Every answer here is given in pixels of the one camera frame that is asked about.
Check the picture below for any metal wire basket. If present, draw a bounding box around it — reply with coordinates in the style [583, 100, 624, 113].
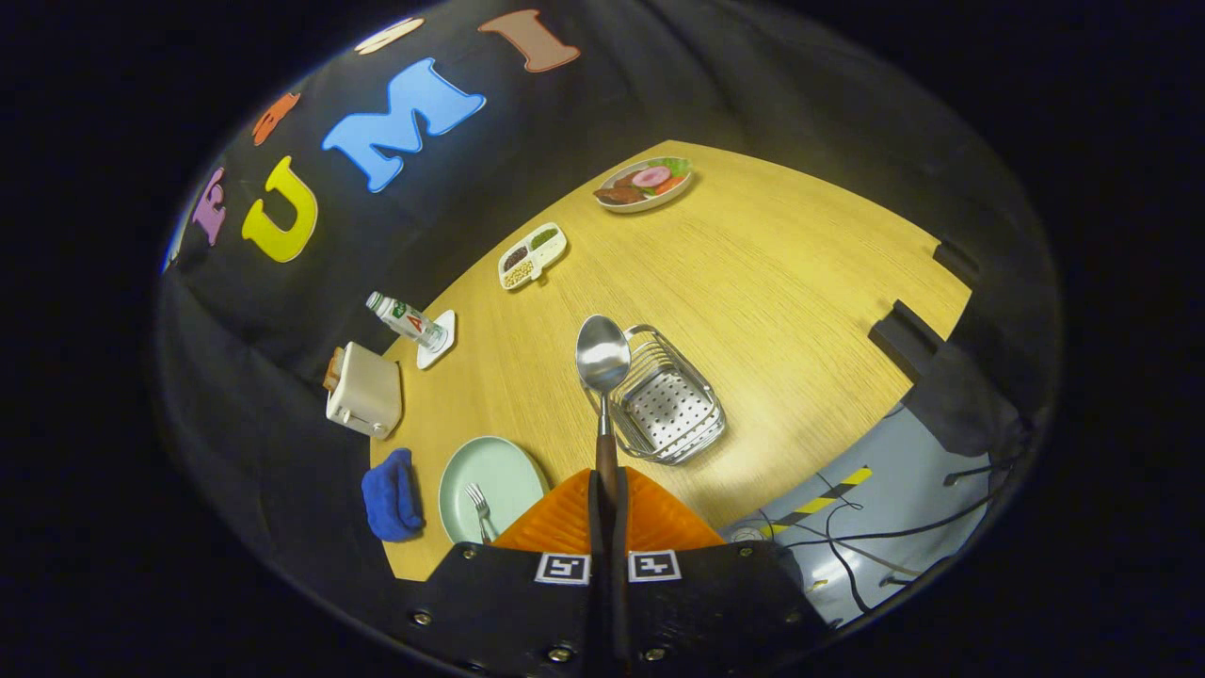
[602, 324, 727, 467]

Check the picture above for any plate of toy food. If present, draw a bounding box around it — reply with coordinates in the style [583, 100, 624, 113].
[593, 156, 695, 215]

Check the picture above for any white square coaster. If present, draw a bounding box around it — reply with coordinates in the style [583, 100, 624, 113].
[416, 310, 458, 370]

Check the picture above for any white divided condiment tray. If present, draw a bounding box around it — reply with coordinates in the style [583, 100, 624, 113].
[497, 222, 569, 292]

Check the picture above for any pale green plate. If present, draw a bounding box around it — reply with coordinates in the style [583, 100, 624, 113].
[439, 435, 550, 545]

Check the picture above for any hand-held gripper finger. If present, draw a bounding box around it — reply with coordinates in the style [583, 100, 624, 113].
[395, 468, 613, 678]
[610, 466, 834, 678]

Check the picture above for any blue towel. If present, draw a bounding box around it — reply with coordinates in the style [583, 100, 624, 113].
[361, 448, 426, 543]

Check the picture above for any metal spoon with brown handle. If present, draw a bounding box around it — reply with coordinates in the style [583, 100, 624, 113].
[575, 315, 633, 509]

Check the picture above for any metal fork with brown handle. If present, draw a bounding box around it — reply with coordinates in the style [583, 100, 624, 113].
[465, 482, 497, 545]

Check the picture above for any yellow black hazard tape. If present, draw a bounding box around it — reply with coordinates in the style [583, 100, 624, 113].
[761, 466, 875, 540]

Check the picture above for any white toaster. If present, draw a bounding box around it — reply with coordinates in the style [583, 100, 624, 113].
[325, 341, 404, 441]

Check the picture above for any black floor cable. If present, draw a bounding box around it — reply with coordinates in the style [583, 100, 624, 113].
[781, 452, 1025, 553]
[811, 471, 878, 616]

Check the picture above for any small clear plastic bottle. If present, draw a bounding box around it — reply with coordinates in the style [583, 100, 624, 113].
[365, 291, 447, 353]

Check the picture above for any black table bracket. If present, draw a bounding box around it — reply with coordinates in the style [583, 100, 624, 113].
[868, 299, 942, 382]
[934, 240, 980, 288]

